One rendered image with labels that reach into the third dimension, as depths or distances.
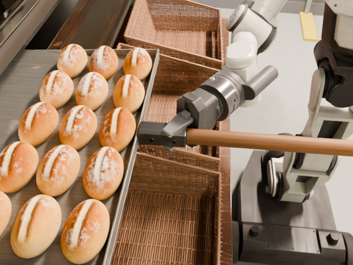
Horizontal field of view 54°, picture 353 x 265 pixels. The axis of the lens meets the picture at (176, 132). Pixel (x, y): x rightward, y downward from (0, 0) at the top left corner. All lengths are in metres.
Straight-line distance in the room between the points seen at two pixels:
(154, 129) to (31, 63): 0.40
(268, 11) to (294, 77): 1.97
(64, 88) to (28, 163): 0.20
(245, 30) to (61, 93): 0.52
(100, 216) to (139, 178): 0.74
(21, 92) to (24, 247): 0.40
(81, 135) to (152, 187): 0.68
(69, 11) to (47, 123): 0.54
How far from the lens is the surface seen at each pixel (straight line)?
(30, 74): 0.89
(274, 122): 2.51
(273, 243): 1.72
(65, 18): 1.13
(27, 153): 0.64
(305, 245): 1.76
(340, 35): 1.09
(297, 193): 1.69
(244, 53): 0.77
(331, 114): 1.30
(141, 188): 1.31
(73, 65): 0.82
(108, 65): 0.80
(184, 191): 1.29
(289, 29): 3.64
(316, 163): 1.44
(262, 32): 1.00
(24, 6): 0.60
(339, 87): 1.20
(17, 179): 0.62
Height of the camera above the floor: 1.67
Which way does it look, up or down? 45 degrees down
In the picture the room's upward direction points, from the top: straight up
